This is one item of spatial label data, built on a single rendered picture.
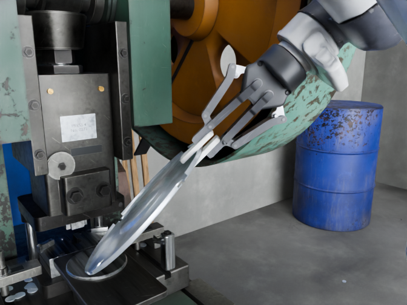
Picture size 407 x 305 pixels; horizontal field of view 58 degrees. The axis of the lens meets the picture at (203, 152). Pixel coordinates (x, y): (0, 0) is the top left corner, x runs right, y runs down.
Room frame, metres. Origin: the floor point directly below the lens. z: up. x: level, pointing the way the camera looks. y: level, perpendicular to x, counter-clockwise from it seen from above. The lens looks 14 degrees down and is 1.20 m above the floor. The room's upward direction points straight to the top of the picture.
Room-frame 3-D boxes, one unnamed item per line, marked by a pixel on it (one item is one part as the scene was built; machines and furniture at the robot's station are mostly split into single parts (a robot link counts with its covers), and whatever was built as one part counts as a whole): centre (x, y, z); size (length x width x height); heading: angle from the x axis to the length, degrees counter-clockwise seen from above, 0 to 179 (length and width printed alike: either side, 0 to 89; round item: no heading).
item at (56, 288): (0.81, 0.31, 0.72); 0.20 x 0.16 x 0.03; 128
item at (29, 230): (0.80, 0.41, 0.81); 0.02 x 0.02 x 0.14
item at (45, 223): (0.81, 0.31, 0.86); 0.20 x 0.16 x 0.05; 128
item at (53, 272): (0.80, 0.30, 0.76); 0.15 x 0.09 x 0.05; 128
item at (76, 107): (0.77, 0.28, 1.04); 0.17 x 0.15 x 0.30; 38
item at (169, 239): (0.81, 0.09, 0.75); 0.03 x 0.03 x 0.10; 38
